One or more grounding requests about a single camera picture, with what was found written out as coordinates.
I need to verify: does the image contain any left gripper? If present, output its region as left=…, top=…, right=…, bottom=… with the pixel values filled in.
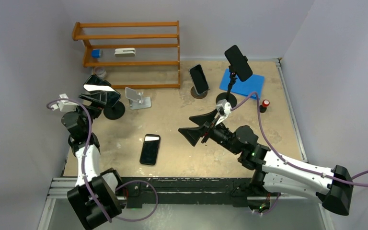
left=70, top=92, right=105, bottom=134

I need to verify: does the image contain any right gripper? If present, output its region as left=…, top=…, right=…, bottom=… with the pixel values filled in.
left=178, top=109, right=240, bottom=155

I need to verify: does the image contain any black phone from silver stand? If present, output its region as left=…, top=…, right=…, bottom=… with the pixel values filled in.
left=139, top=134, right=161, bottom=165

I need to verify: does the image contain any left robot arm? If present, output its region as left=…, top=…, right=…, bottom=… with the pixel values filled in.
left=57, top=94, right=124, bottom=230

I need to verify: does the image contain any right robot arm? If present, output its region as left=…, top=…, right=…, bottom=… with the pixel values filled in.
left=178, top=110, right=353, bottom=216

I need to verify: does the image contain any silver folding phone stand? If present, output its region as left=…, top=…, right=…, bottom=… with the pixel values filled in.
left=125, top=87, right=151, bottom=110

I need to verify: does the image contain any black tall round-base stand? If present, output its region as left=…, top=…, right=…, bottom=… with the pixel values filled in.
left=216, top=65, right=237, bottom=108

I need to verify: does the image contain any phone on wooden puck stand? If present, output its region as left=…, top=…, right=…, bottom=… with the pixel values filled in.
left=189, top=64, right=209, bottom=93

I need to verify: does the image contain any phone on tall stand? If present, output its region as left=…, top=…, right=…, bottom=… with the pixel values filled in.
left=224, top=45, right=253, bottom=82

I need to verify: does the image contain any small clear plastic jar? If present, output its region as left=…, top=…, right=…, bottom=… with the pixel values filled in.
left=92, top=67, right=107, bottom=79

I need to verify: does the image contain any blue white small box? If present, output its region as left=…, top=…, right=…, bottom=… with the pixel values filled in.
left=91, top=49, right=103, bottom=59

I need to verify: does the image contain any white flat device on rack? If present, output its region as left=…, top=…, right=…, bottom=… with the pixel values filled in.
left=114, top=47, right=136, bottom=57

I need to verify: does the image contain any red black button knob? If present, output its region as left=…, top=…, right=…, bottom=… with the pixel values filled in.
left=259, top=99, right=270, bottom=113

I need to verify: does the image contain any blue foam mat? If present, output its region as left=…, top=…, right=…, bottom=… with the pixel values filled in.
left=219, top=69, right=265, bottom=98

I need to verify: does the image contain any orange wooden rack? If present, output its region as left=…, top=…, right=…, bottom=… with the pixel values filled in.
left=71, top=21, right=181, bottom=89

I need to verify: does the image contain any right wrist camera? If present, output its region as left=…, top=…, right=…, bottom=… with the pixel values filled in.
left=215, top=99, right=232, bottom=126

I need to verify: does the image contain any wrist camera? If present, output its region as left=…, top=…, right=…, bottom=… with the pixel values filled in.
left=49, top=93, right=78, bottom=113
left=215, top=99, right=232, bottom=126

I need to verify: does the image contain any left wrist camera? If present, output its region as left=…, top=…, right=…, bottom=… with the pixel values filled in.
left=49, top=93, right=78, bottom=113

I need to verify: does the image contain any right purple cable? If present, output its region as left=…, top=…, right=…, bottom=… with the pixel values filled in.
left=230, top=92, right=368, bottom=217

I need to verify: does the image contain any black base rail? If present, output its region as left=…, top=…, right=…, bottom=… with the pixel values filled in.
left=116, top=177, right=268, bottom=208

